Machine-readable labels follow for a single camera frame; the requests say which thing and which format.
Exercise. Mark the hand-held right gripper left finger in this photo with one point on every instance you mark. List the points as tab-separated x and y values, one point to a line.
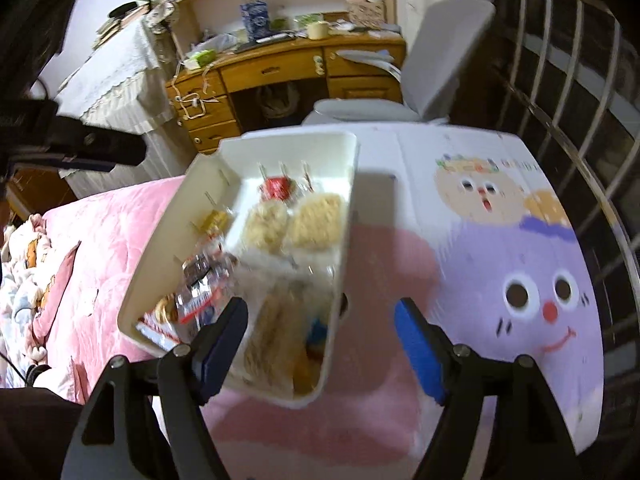
222	350

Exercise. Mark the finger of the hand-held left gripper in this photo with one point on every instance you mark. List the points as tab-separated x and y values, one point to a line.
115	147

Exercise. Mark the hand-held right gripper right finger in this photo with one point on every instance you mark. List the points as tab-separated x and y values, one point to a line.
417	355

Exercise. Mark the red white cracker packet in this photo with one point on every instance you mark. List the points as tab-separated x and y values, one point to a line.
162	317

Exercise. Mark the blue white snack packet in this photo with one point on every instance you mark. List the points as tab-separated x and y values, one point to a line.
317	332

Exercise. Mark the white plastic bin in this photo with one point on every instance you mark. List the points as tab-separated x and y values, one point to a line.
150	280

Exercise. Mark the yellow bread packet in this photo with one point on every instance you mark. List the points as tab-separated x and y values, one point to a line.
265	225

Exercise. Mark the pale round bread packet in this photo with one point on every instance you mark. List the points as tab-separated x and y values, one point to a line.
315	220

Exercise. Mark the red snack packet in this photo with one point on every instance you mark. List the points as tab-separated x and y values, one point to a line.
275	187

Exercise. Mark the brown wooden cabinet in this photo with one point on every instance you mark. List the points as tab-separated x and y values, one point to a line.
35	185

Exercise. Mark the white lace cloth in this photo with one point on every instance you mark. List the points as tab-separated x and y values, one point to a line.
115	85

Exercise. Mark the green tissue box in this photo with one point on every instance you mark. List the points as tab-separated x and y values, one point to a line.
202	57

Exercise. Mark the cartoon printed cloth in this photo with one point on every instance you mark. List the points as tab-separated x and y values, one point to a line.
500	260

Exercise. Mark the cartoon printed bedding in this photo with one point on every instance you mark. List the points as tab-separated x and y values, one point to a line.
25	270

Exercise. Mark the patterned cloth bag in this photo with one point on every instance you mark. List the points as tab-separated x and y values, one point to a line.
160	12

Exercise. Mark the white plastic bag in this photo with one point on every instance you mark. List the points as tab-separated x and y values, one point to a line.
217	42

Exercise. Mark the wooden desk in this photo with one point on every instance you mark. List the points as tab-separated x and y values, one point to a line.
280	65

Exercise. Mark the blue gift bag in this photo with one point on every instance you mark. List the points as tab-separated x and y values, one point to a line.
255	20

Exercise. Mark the pale yellow mug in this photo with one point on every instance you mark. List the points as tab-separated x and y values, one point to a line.
316	30

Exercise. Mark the printed storage box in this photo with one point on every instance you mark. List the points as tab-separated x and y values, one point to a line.
367	10

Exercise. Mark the grey office chair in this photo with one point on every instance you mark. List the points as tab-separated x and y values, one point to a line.
440	45

